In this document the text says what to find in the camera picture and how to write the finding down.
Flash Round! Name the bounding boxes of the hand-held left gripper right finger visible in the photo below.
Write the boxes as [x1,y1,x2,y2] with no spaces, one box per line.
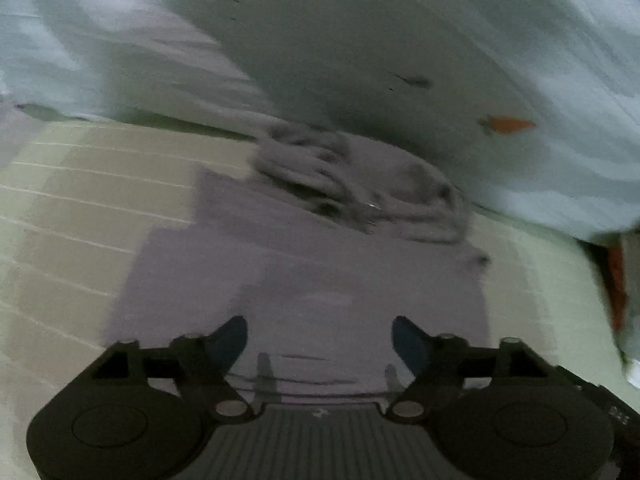
[384,315,549,423]

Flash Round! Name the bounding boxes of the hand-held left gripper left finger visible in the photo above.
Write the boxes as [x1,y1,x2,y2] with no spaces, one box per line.
[92,315,254,421]

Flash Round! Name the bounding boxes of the grey hoodie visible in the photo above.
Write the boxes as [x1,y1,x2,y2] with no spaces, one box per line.
[106,122,494,406]

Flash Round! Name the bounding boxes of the red cloth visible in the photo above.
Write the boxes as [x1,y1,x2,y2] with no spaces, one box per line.
[606,244,629,332]

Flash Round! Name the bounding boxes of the light blue carrot print blanket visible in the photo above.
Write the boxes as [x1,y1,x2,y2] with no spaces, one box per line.
[0,0,640,245]

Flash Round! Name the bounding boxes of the lavender cloth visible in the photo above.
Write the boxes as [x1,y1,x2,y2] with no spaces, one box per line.
[0,100,48,171]

